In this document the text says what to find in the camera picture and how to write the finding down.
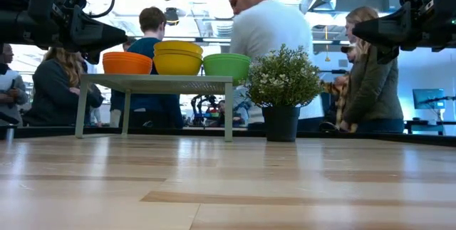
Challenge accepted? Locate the black ceiling-hung device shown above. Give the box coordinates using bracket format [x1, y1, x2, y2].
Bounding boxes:
[164, 6, 180, 27]

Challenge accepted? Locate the wall-mounted monitor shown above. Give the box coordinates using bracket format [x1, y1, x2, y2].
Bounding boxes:
[412, 88, 446, 110]

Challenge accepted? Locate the yellow plastic mini bowl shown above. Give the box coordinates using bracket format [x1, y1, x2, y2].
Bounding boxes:
[153, 48, 204, 59]
[153, 56, 204, 76]
[153, 40, 204, 51]

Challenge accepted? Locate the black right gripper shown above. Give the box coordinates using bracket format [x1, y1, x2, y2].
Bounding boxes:
[351, 0, 456, 66]

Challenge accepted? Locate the yellow hanging cord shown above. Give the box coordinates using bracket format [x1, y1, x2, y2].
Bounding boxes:
[323, 25, 331, 63]

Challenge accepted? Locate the black bar with light strips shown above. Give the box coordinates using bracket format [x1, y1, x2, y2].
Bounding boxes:
[0, 34, 456, 49]

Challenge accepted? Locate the black table edge rail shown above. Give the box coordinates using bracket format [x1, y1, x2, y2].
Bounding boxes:
[0, 125, 456, 148]

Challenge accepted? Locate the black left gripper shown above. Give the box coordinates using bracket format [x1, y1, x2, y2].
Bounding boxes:
[29, 0, 129, 66]

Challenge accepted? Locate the person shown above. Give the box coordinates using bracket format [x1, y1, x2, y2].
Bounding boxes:
[340, 6, 406, 134]
[0, 43, 30, 127]
[227, 0, 325, 121]
[122, 36, 138, 53]
[21, 46, 105, 127]
[109, 6, 185, 130]
[319, 43, 358, 133]

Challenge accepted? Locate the potted plant in black pot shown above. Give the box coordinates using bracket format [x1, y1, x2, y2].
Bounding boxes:
[245, 43, 326, 143]

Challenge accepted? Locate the black desk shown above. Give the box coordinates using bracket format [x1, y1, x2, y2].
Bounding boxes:
[404, 118, 456, 135]

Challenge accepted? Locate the pale green metal shelf stand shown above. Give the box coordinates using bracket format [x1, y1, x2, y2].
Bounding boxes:
[73, 73, 234, 143]

